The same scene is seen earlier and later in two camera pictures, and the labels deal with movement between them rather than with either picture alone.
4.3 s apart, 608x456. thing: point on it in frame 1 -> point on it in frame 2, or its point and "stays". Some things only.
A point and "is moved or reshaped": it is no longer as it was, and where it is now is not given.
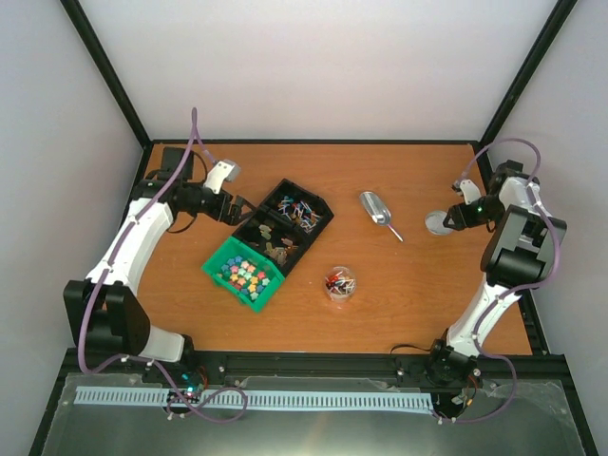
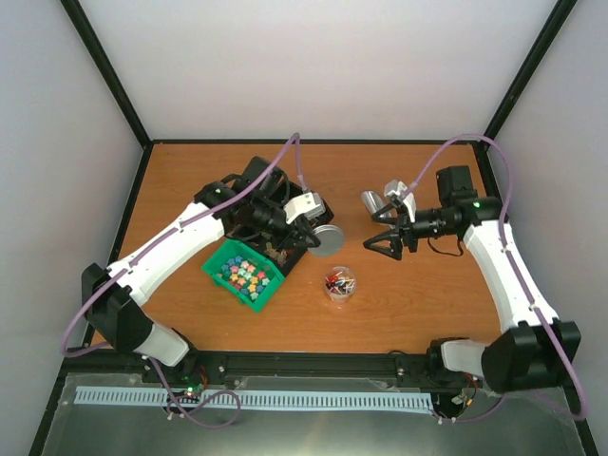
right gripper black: [467, 221] -> [404, 227]
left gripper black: [219, 214] -> [300, 226]
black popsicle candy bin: [273, 240] stays
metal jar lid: [433, 221] is moved or reshaped
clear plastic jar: [340, 284] stays
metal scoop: [377, 210] stays
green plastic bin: [244, 274] stays
